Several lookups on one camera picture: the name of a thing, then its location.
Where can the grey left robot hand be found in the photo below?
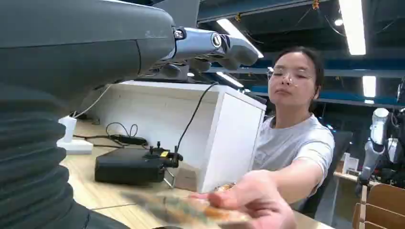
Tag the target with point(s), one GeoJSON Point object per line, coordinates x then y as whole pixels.
{"type": "Point", "coordinates": [79, 47]}

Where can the person's hand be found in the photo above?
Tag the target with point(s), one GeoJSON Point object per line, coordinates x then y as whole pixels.
{"type": "Point", "coordinates": [259, 196]}

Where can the ribbed grey left robot arm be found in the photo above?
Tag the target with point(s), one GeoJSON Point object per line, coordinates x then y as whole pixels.
{"type": "Point", "coordinates": [30, 158]}

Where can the white desk partition box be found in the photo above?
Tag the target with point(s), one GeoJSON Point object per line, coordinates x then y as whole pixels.
{"type": "Point", "coordinates": [227, 139]}

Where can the person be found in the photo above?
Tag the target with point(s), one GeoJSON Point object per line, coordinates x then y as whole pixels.
{"type": "Point", "coordinates": [294, 139]}

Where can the white stand with base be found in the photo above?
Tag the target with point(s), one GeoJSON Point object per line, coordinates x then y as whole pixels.
{"type": "Point", "coordinates": [71, 139]}

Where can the background wooden table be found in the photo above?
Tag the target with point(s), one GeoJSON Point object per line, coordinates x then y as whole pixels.
{"type": "Point", "coordinates": [351, 177]}

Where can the long ceiling light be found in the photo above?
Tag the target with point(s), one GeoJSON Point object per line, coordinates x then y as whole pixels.
{"type": "Point", "coordinates": [352, 25]}
{"type": "Point", "coordinates": [237, 33]}
{"type": "Point", "coordinates": [230, 79]}

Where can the wooden card box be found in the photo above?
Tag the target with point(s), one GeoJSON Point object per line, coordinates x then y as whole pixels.
{"type": "Point", "coordinates": [381, 207]}

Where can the silver background robot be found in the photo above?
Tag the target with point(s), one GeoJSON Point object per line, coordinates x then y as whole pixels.
{"type": "Point", "coordinates": [376, 142]}

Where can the black remote controller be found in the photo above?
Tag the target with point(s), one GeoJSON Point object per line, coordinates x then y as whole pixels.
{"type": "Point", "coordinates": [129, 166]}

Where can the short ceiling light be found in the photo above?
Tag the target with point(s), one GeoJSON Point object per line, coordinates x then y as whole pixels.
{"type": "Point", "coordinates": [369, 86]}

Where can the round ceiling spotlight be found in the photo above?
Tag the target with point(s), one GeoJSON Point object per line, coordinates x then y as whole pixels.
{"type": "Point", "coordinates": [338, 22]}

